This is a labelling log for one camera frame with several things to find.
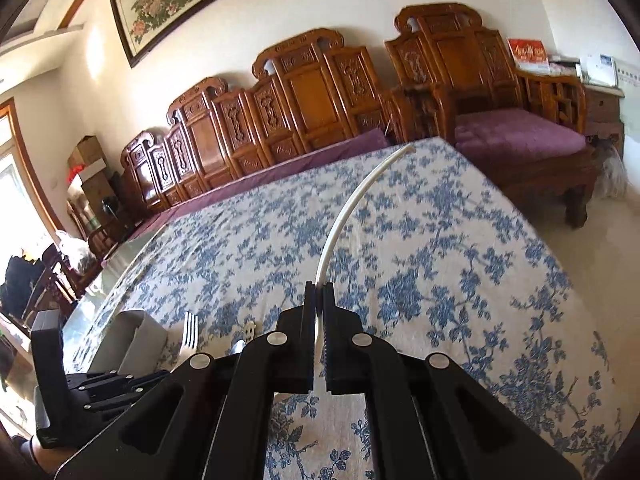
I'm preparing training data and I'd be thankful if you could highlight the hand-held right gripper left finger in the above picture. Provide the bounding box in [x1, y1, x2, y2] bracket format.
[55, 282, 317, 480]

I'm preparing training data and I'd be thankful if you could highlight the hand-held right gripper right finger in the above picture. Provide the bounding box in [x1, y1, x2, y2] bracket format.
[322, 282, 581, 480]

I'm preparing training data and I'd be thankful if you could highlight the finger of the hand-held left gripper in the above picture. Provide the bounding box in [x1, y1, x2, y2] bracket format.
[67, 370, 171, 391]
[82, 380, 166, 413]

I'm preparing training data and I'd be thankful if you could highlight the metal tray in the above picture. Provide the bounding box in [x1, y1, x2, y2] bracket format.
[89, 310, 169, 376]

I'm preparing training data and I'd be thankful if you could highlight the metal spoon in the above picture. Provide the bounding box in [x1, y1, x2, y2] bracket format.
[229, 322, 258, 356]

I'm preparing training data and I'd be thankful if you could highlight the metal fork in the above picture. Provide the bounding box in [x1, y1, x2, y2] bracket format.
[177, 311, 201, 361]

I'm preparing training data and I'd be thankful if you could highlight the person's left hand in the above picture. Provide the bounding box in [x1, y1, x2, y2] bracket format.
[10, 435, 66, 478]

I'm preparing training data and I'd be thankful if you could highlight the black cloth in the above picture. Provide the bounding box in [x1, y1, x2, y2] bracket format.
[0, 255, 46, 321]

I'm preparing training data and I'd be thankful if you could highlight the wooden chair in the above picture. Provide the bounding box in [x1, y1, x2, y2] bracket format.
[40, 242, 101, 306]

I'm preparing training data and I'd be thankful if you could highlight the blue floral tablecloth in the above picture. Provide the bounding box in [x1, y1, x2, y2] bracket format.
[60, 137, 628, 480]

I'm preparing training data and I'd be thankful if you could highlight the clear plastic bag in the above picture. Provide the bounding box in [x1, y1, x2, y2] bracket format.
[54, 230, 101, 273]

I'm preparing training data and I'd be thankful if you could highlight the wooden cabinet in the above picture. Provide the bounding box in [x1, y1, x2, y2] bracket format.
[80, 172, 126, 221]

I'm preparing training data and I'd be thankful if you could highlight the purple sofa cushion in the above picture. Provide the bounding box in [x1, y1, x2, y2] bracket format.
[127, 127, 391, 241]

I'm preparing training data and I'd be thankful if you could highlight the white box with red flowers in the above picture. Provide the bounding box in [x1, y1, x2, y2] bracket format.
[65, 160, 108, 186]

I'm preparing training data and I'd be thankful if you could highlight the cardboard box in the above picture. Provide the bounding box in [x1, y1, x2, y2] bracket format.
[67, 135, 101, 171]

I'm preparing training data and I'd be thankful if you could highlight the carved wooden sofa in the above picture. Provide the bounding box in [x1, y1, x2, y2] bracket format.
[120, 27, 401, 216]

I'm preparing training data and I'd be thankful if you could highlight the purple armchair cushion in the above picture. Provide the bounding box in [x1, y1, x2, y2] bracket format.
[454, 107, 588, 161]

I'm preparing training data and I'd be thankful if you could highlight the carved wooden armchair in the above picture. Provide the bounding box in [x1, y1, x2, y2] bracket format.
[384, 2, 598, 228]

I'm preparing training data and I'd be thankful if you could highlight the wooden side table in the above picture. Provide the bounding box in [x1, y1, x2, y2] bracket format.
[582, 82, 626, 156]

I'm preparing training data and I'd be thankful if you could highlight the framed peacock flower painting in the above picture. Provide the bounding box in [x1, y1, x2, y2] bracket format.
[107, 0, 311, 69]

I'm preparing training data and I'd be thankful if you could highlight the wooden door frame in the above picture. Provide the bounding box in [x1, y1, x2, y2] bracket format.
[0, 97, 68, 241]

